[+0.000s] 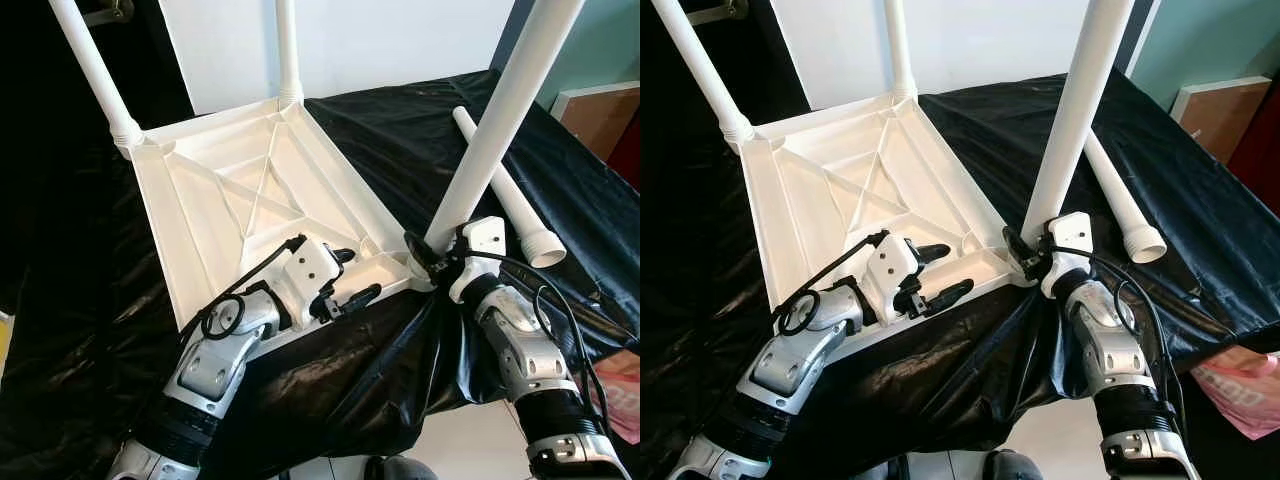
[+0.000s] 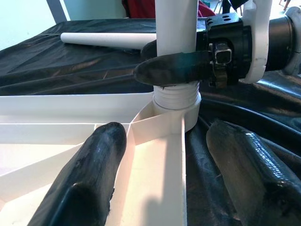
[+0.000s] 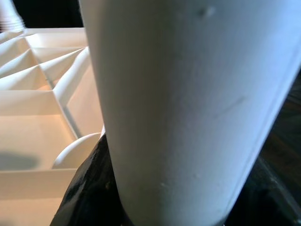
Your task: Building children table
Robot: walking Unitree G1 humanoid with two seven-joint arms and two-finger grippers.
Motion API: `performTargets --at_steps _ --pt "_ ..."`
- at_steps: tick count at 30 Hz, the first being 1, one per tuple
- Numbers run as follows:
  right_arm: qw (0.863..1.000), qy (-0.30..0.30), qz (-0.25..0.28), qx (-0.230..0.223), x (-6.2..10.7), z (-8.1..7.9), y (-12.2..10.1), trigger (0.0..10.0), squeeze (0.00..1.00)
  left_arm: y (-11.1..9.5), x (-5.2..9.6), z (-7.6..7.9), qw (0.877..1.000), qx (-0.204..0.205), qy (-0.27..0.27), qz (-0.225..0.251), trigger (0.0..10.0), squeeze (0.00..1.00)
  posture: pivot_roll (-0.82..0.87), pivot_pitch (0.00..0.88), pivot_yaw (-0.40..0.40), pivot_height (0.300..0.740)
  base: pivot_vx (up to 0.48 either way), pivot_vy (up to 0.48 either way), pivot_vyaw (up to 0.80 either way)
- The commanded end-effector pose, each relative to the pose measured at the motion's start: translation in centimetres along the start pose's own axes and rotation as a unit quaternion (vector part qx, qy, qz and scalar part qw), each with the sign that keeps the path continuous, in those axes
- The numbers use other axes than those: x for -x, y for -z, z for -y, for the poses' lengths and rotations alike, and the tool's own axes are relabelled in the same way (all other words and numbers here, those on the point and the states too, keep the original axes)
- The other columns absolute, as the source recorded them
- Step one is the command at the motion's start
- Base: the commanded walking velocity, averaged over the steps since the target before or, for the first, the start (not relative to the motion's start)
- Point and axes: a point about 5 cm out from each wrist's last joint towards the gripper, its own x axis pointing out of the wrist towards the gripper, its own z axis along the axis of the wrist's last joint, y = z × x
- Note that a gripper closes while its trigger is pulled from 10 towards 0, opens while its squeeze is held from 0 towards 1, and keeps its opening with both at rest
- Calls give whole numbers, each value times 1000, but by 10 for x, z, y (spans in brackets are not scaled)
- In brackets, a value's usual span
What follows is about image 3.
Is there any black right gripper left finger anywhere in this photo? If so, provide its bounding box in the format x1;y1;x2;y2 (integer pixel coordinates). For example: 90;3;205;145
50;134;129;226

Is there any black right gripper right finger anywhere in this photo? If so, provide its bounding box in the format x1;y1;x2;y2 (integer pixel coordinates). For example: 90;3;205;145
225;164;301;226

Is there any white plastic table top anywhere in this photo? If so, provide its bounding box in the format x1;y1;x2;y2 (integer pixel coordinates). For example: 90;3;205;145
0;27;105;226

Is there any white plastic table leg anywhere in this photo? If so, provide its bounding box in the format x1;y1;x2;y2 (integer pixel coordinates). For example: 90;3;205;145
79;0;301;226
0;0;26;31

